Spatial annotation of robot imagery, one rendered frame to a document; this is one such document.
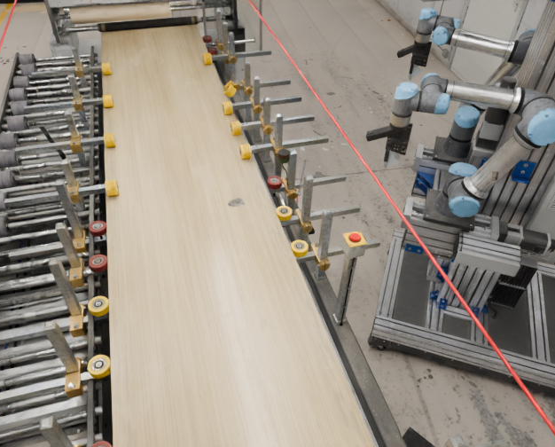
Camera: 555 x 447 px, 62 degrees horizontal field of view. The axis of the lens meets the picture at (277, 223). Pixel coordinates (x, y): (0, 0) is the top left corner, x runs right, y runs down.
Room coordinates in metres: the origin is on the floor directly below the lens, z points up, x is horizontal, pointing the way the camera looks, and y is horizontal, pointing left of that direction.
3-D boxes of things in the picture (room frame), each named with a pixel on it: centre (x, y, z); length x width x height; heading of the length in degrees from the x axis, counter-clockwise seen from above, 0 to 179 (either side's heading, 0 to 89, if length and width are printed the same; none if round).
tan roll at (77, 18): (4.05, 1.15, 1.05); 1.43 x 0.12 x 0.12; 107
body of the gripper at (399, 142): (1.56, -0.46, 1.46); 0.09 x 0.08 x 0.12; 73
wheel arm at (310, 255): (1.55, -0.29, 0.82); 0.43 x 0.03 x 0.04; 107
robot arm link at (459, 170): (1.63, -0.80, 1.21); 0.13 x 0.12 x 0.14; 170
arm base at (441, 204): (1.64, -0.80, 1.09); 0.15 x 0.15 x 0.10
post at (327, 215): (1.48, -0.21, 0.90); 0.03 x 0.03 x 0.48; 17
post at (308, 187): (1.72, -0.14, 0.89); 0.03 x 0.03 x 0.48; 17
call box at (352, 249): (1.23, -0.29, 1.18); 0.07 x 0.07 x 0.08; 17
